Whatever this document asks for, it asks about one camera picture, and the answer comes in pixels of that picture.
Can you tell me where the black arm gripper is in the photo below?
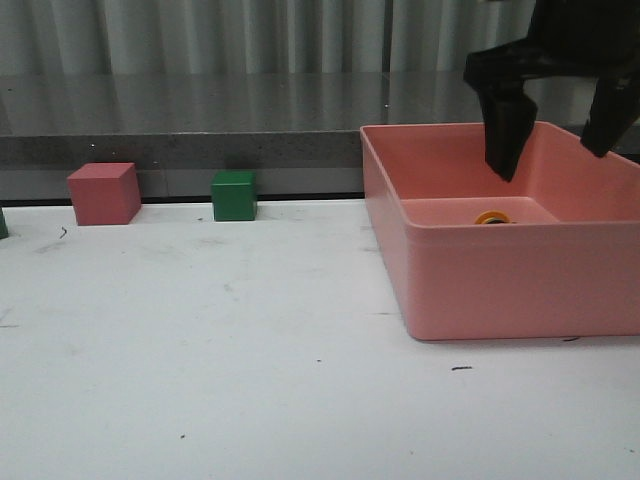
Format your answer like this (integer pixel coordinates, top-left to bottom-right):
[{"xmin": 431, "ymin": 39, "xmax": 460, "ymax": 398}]
[{"xmin": 464, "ymin": 1, "xmax": 639, "ymax": 182}]

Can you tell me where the yellow push button switch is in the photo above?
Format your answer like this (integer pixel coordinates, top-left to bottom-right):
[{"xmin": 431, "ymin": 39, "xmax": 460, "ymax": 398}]
[{"xmin": 474, "ymin": 210, "xmax": 515, "ymax": 225}]

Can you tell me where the pink plastic bin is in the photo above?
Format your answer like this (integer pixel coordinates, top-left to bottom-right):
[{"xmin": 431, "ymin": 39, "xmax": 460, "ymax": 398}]
[{"xmin": 361, "ymin": 122, "xmax": 639, "ymax": 341}]

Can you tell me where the grey stone counter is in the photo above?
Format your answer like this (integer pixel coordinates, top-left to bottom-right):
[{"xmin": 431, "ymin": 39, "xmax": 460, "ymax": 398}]
[{"xmin": 0, "ymin": 69, "xmax": 640, "ymax": 201}]

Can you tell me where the green cube right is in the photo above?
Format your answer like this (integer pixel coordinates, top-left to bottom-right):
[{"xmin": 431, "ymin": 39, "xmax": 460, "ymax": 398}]
[{"xmin": 211, "ymin": 170, "xmax": 257, "ymax": 222}]

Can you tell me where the green cube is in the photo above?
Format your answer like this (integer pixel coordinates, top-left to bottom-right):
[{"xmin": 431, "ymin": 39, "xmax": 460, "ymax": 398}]
[
  {"xmin": 0, "ymin": 209, "xmax": 9, "ymax": 240},
  {"xmin": 211, "ymin": 170, "xmax": 257, "ymax": 222}
]

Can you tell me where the pink cube centre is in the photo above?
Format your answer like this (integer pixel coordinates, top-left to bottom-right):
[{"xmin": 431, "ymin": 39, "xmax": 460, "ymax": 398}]
[{"xmin": 67, "ymin": 162, "xmax": 141, "ymax": 226}]

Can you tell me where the green cube left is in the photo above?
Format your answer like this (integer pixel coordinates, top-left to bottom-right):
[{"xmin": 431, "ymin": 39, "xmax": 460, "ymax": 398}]
[{"xmin": 0, "ymin": 209, "xmax": 9, "ymax": 240}]

